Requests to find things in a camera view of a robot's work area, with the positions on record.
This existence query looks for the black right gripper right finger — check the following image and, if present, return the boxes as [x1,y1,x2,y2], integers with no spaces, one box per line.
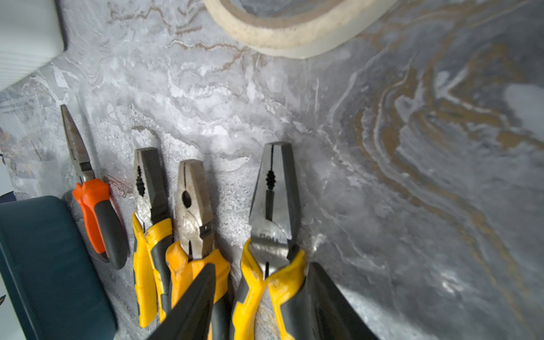
[307,262,378,340]

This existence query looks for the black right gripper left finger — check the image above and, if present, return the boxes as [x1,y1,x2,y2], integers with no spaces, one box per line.
[148,264,216,340]

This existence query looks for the yellow black pliers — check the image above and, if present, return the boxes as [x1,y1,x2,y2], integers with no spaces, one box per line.
[229,142,311,339]

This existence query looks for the yellow combination pliers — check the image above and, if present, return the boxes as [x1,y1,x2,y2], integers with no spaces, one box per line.
[132,147,173,328]

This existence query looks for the amber handled combination pliers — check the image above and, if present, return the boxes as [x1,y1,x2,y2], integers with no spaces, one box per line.
[166,159,232,339]

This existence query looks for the teal plastic storage tray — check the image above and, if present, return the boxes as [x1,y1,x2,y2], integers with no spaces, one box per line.
[1,196,116,339]

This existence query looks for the orange long-nose pliers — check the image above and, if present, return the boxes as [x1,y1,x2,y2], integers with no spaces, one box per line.
[60,104,129,270]

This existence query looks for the white masking tape roll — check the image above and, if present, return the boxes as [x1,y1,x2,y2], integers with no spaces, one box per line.
[204,1,395,60]

